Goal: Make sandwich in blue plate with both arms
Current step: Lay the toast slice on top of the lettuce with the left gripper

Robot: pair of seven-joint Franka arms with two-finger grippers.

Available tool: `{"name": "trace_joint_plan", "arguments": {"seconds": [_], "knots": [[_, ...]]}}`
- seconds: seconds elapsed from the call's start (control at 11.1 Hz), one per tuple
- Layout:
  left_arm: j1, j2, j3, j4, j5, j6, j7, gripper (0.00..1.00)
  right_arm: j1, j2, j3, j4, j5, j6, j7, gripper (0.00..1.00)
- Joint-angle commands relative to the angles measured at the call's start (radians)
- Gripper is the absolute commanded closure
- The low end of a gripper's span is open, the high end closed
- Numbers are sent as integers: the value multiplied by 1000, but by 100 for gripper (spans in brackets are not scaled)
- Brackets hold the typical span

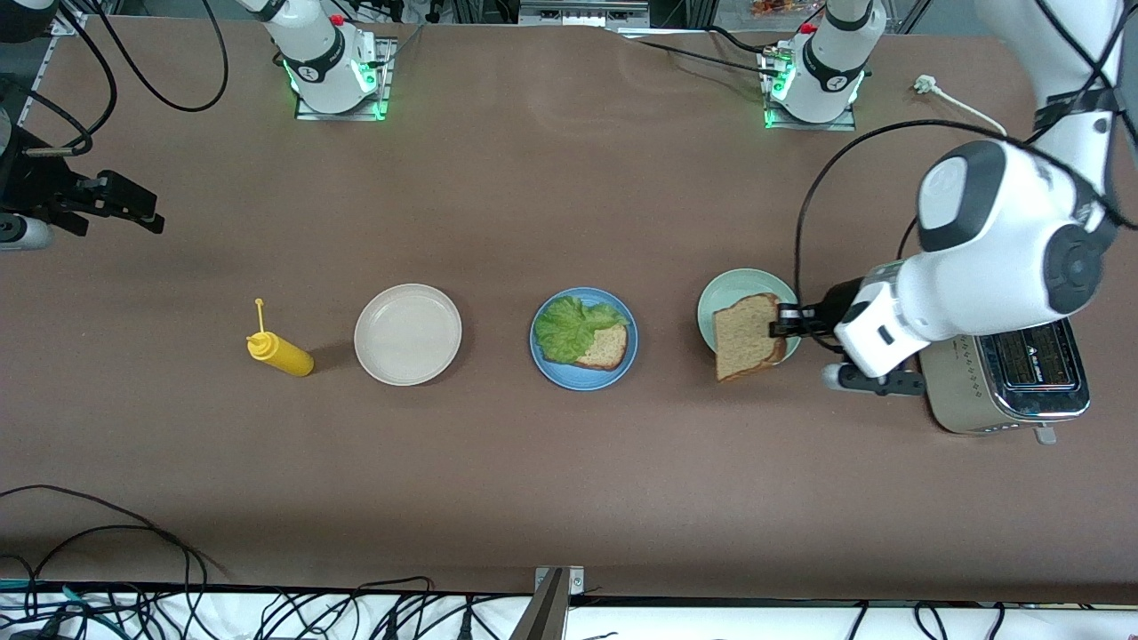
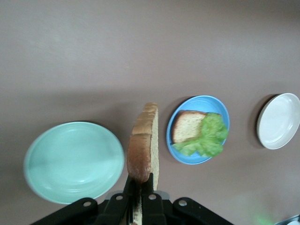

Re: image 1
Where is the beige round plate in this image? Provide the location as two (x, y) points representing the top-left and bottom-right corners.
(354, 284), (463, 387)

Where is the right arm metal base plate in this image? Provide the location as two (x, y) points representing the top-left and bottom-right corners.
(295, 37), (392, 122)

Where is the beige chrome toaster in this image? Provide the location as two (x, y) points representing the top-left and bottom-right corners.
(920, 316), (1093, 445)

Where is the pale green round plate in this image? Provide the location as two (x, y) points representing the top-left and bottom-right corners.
(697, 268), (805, 365)

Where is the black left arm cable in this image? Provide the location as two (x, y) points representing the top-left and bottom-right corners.
(794, 0), (1138, 352)

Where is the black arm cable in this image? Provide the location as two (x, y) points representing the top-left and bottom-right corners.
(794, 0), (1138, 352)
(0, 0), (230, 159)

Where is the yellow mustard squeeze bottle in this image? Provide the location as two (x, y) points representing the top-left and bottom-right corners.
(247, 297), (315, 378)

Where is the blue round plate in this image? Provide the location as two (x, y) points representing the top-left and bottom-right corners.
(530, 287), (638, 391)

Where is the black looping cable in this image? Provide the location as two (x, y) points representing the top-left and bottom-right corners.
(0, 484), (228, 614)

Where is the white toaster power cable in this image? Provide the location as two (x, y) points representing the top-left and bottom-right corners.
(914, 76), (1010, 137)

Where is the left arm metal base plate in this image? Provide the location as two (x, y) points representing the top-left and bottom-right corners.
(763, 49), (857, 132)

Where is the small metal corner bracket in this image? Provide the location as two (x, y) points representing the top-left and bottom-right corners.
(533, 566), (585, 595)

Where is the grey electronics box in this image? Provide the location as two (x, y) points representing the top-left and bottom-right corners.
(518, 0), (652, 28)

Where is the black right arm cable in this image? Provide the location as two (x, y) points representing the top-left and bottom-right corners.
(0, 0), (230, 159)

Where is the dark aluminium frame profile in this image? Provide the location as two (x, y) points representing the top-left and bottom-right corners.
(509, 569), (570, 640)

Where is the green lettuce leaf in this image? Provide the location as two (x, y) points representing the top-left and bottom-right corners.
(533, 296), (630, 365)

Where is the brown bread slice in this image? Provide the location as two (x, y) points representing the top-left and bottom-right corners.
(713, 292), (789, 384)
(569, 324), (630, 372)

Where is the black base connector cable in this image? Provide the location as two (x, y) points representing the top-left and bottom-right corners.
(613, 25), (788, 79)

